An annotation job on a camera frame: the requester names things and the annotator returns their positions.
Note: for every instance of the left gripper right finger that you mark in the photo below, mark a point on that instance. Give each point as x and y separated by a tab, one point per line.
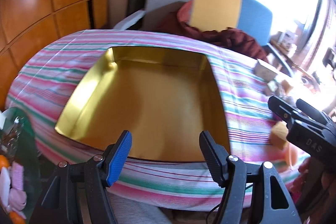
215	156

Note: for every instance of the white tall carton box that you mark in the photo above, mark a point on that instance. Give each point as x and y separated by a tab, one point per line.
265	71

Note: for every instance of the dark red jacket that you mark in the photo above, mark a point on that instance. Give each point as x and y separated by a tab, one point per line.
232	38

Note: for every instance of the wooden wardrobe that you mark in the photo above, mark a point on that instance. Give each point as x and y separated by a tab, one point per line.
27	26

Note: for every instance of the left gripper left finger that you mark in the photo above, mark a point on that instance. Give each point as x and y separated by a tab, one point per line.
117	156

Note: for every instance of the green bag with items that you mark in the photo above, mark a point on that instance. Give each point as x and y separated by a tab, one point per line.
18	145

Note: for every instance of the yellow sponge piece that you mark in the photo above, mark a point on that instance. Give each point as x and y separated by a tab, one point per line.
278	135

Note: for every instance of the striped pink green tablecloth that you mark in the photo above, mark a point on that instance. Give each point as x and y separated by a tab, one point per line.
44	85

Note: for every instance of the grey yellow blue armchair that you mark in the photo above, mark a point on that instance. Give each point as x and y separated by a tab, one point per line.
250	16

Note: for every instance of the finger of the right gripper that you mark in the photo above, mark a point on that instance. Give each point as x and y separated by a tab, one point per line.
289	114
313	113

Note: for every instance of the gold tin box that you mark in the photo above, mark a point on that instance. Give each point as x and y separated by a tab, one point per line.
163	96

